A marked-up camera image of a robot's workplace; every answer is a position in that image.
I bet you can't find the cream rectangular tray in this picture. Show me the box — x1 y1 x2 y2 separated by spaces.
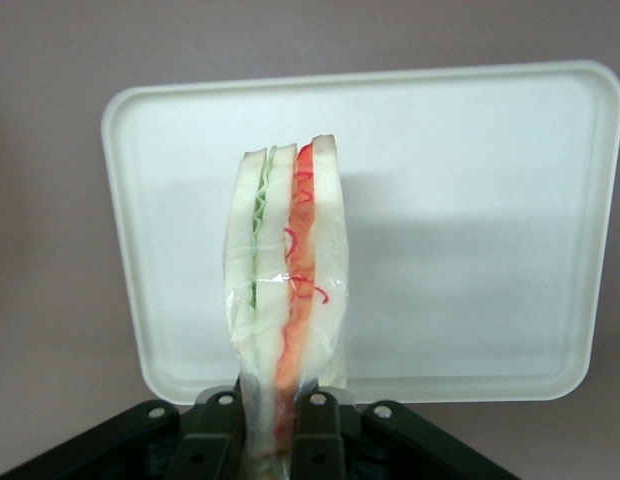
100 59 620 405

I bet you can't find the triangle sandwich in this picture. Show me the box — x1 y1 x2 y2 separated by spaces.
222 132 351 480

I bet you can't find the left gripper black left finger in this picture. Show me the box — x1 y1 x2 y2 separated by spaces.
172 384 249 480

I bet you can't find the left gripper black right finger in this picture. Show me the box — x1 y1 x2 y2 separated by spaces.
291 385 349 480

